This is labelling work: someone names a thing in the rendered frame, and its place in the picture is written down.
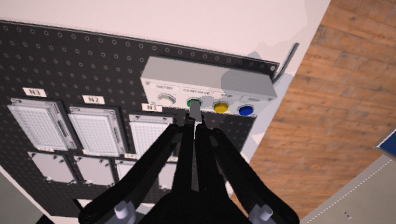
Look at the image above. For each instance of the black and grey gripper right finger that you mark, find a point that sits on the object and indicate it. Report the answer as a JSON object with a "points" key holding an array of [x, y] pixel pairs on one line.
{"points": [[259, 202]]}

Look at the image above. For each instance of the white operator panel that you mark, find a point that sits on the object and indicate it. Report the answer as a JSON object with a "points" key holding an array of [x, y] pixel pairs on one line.
{"points": [[173, 82]]}

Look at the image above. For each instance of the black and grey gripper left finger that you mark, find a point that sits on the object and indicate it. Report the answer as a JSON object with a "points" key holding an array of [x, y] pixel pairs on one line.
{"points": [[118, 204]]}

